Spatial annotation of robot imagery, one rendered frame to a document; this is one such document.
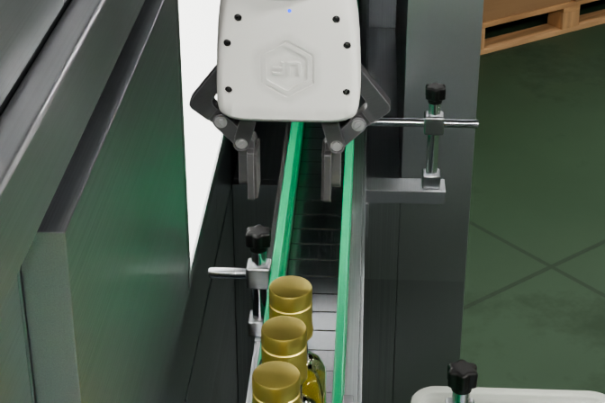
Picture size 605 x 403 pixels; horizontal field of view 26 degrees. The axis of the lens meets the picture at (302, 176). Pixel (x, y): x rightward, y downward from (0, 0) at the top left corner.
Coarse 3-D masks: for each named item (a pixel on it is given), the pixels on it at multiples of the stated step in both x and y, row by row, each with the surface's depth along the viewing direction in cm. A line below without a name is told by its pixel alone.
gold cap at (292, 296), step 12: (288, 276) 103; (276, 288) 102; (288, 288) 102; (300, 288) 102; (276, 300) 101; (288, 300) 101; (300, 300) 101; (276, 312) 102; (288, 312) 101; (300, 312) 101
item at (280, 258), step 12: (300, 132) 185; (288, 144) 170; (300, 144) 182; (288, 156) 166; (300, 156) 182; (288, 168) 163; (288, 180) 161; (288, 192) 158; (288, 204) 156; (288, 216) 157; (276, 228) 150; (288, 228) 161; (276, 240) 148; (288, 240) 159; (276, 252) 145; (288, 252) 159; (276, 264) 143; (276, 276) 141
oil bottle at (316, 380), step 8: (312, 360) 106; (320, 360) 106; (312, 368) 105; (320, 368) 106; (312, 376) 104; (320, 376) 105; (304, 384) 103; (312, 384) 104; (320, 384) 104; (304, 392) 103; (312, 392) 104; (320, 392) 104; (320, 400) 104
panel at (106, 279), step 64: (128, 64) 101; (128, 128) 98; (64, 192) 82; (128, 192) 98; (64, 256) 79; (128, 256) 99; (192, 256) 138; (64, 320) 81; (128, 320) 100; (64, 384) 83; (128, 384) 100
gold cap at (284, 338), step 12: (264, 324) 97; (276, 324) 97; (288, 324) 97; (300, 324) 97; (264, 336) 96; (276, 336) 96; (288, 336) 96; (300, 336) 96; (264, 348) 97; (276, 348) 96; (288, 348) 96; (300, 348) 96; (264, 360) 97; (276, 360) 96; (288, 360) 96; (300, 360) 97; (300, 372) 97
